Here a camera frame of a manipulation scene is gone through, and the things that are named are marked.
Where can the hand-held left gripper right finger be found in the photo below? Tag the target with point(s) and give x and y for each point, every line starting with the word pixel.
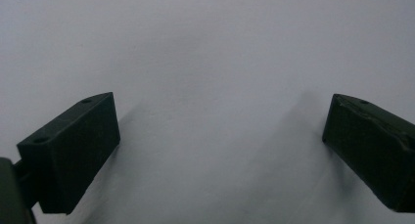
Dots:
pixel 375 152

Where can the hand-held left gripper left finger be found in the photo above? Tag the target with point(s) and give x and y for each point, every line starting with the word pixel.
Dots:
pixel 71 152

